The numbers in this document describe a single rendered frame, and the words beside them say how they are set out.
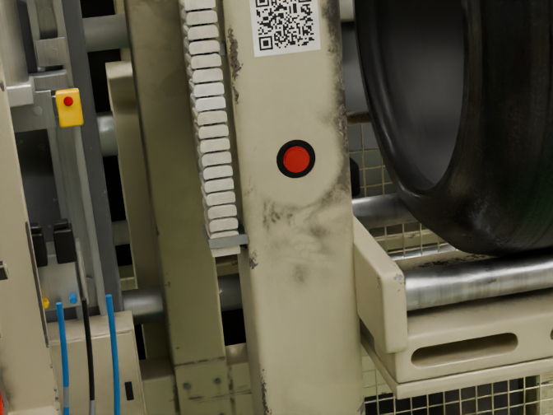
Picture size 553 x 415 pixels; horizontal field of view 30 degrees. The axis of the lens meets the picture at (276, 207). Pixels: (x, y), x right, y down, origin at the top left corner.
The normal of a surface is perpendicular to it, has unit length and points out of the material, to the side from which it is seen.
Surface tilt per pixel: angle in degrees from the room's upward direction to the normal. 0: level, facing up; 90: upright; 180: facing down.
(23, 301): 90
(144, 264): 95
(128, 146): 89
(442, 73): 62
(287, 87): 90
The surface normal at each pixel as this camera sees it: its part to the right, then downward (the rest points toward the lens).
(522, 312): -0.08, -0.94
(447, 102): 0.11, -0.33
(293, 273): 0.20, 0.30
